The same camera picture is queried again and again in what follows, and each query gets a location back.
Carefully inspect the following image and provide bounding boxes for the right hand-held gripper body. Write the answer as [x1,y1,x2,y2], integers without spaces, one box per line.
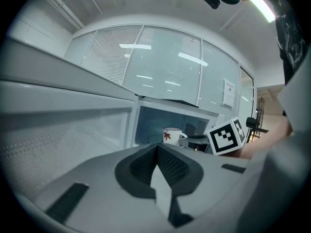
[187,117,247,156]

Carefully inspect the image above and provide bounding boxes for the white microwave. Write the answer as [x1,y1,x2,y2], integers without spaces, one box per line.
[0,36,220,203]

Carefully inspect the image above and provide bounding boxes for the black standing fan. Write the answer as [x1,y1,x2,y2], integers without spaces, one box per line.
[245,97,270,144]

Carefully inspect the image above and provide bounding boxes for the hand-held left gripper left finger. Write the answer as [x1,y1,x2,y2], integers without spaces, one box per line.
[34,143,171,228]

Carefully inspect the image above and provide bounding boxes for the black patterned shirt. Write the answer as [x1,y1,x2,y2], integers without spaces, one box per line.
[266,0,310,86]

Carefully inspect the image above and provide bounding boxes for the ceiling light panel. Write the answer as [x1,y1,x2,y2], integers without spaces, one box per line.
[249,0,276,23]

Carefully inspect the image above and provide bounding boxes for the glass partition with blinds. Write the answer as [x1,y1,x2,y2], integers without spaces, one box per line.
[63,24,256,133]

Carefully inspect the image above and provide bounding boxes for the white cup with red leaf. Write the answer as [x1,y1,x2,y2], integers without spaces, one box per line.
[162,127,189,147]

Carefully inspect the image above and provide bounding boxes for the person's right forearm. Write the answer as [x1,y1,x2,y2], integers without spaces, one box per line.
[239,117,294,160]

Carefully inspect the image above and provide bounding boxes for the white paper notice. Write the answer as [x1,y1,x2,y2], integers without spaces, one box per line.
[221,78,236,109]

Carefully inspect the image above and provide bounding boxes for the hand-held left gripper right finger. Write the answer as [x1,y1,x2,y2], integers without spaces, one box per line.
[156,143,251,228]

